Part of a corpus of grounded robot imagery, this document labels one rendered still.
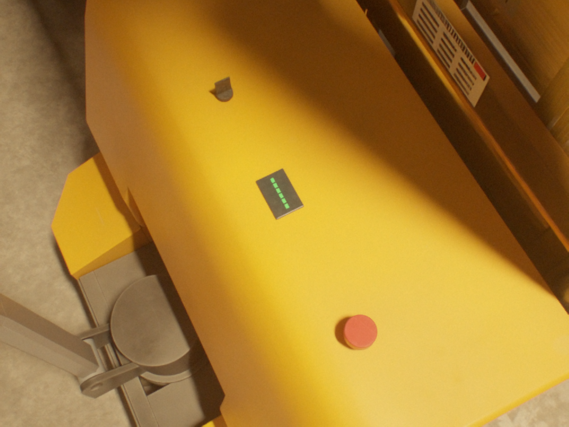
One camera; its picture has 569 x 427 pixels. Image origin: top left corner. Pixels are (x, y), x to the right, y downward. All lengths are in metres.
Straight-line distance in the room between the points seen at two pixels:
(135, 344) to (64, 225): 0.35
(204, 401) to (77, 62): 1.09
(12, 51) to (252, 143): 1.36
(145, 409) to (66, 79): 1.02
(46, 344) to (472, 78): 0.70
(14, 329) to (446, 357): 0.55
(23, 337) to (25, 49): 1.29
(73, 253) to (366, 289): 0.81
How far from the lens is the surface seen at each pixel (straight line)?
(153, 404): 1.47
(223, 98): 0.95
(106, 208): 1.50
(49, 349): 1.13
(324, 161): 0.92
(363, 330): 0.82
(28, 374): 1.85
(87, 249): 1.51
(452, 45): 0.90
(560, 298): 0.92
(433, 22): 0.92
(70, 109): 2.06
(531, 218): 1.01
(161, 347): 1.32
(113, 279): 1.53
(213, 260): 0.95
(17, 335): 1.02
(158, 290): 1.35
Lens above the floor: 1.73
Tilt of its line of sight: 69 degrees down
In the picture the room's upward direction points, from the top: 1 degrees counter-clockwise
